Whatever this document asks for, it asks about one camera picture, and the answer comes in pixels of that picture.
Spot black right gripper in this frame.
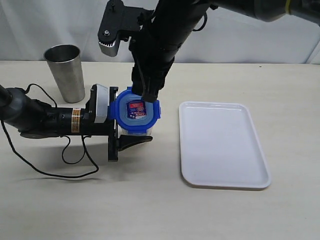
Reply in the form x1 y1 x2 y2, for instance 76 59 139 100
129 9 183 103

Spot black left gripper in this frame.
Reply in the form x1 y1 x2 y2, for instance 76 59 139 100
72 86 153 162

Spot clear plastic container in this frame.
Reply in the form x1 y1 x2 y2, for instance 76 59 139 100
118 126 153 136

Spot blue container lid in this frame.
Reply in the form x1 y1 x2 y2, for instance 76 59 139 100
107 86 161 130

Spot stainless steel cup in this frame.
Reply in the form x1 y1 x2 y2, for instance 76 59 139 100
43 44 86 103

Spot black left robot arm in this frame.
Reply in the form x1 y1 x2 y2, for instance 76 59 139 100
0 84 153 162

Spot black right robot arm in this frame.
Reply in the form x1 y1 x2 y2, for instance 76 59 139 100
129 0 320 103

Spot white plastic tray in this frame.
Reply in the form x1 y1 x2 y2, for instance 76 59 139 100
178 101 272 191

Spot white backdrop cloth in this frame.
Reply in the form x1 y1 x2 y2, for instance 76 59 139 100
0 0 320 64

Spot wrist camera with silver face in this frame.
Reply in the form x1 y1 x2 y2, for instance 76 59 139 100
87 84 110 124

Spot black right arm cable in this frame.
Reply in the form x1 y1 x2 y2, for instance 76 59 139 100
192 9 208 32

